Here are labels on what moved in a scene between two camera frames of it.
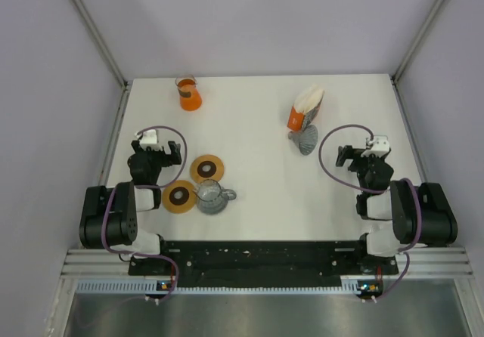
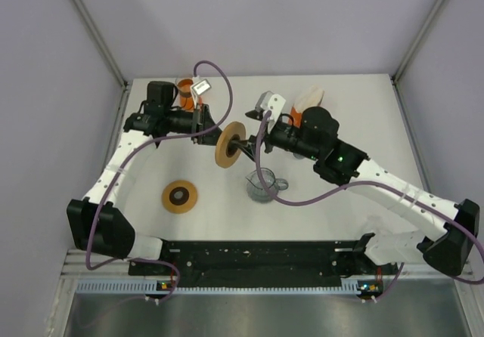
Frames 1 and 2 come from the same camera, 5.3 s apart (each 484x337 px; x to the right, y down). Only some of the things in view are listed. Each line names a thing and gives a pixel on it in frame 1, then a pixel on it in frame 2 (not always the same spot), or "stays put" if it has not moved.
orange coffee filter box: [305, 105] stays put
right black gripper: [347, 152] -> [249, 146]
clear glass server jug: [212, 199] -> [256, 191]
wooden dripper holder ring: [206, 167] -> [231, 128]
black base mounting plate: [264, 264] stays put
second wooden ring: [184, 204] stays put
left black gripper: [169, 159] -> [201, 115]
